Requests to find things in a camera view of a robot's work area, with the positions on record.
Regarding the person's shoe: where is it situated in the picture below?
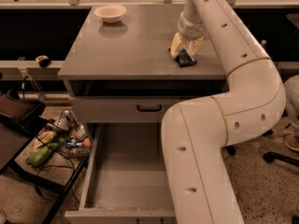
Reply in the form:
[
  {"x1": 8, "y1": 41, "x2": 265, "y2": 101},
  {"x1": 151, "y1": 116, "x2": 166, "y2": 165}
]
[{"x1": 284, "y1": 134, "x2": 299, "y2": 152}]

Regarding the black tape measure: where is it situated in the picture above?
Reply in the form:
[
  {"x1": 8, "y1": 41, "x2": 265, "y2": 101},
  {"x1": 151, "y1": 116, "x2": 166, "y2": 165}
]
[{"x1": 36, "y1": 55, "x2": 51, "y2": 68}]

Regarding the black power adapter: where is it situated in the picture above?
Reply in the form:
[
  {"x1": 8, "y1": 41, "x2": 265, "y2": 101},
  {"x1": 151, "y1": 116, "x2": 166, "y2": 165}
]
[{"x1": 226, "y1": 146, "x2": 236, "y2": 156}]

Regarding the closed grey middle drawer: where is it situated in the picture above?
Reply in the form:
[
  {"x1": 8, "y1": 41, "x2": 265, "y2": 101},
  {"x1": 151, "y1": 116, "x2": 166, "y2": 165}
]
[{"x1": 70, "y1": 96, "x2": 179, "y2": 123}]

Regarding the open grey bottom drawer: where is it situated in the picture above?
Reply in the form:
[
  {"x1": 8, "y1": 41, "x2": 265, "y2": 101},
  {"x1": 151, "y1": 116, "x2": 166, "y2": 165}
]
[{"x1": 65, "y1": 123, "x2": 177, "y2": 224}]

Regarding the green snack bag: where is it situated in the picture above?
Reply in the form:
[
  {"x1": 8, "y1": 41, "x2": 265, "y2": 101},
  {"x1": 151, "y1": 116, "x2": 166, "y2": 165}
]
[{"x1": 26, "y1": 142, "x2": 60, "y2": 167}]

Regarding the black drawer handle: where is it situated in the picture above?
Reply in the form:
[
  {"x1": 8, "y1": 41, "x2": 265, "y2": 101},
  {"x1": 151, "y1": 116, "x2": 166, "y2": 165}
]
[{"x1": 136, "y1": 105, "x2": 162, "y2": 112}]

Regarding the black chair base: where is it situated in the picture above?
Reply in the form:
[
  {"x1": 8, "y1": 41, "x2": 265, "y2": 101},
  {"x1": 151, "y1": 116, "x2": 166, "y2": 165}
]
[{"x1": 263, "y1": 152, "x2": 299, "y2": 167}]

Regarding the dark blue snack bar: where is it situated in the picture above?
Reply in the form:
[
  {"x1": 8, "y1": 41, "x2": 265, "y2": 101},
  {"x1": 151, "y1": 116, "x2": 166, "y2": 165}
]
[{"x1": 170, "y1": 49, "x2": 197, "y2": 67}]

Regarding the yellow chip bag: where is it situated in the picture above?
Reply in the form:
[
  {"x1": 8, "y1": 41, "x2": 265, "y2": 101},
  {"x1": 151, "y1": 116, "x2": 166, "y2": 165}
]
[{"x1": 34, "y1": 131, "x2": 57, "y2": 148}]

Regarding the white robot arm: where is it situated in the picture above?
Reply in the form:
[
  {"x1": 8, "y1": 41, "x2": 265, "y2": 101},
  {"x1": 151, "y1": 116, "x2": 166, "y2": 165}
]
[{"x1": 161, "y1": 0, "x2": 286, "y2": 224}]

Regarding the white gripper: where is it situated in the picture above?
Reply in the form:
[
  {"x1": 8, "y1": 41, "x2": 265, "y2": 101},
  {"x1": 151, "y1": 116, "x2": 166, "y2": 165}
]
[{"x1": 170, "y1": 12, "x2": 206, "y2": 59}]

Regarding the white paper bowl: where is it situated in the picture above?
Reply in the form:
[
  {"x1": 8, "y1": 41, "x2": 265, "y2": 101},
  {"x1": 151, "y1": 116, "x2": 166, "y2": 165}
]
[{"x1": 94, "y1": 5, "x2": 127, "y2": 24}]

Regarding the black side cart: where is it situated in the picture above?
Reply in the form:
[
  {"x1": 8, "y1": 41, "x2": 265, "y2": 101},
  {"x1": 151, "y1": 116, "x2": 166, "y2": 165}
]
[{"x1": 0, "y1": 91, "x2": 88, "y2": 224}]

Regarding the grey drawer cabinet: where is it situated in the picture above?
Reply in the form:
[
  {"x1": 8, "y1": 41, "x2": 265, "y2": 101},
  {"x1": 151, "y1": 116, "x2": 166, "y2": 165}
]
[{"x1": 58, "y1": 3, "x2": 230, "y2": 133}]

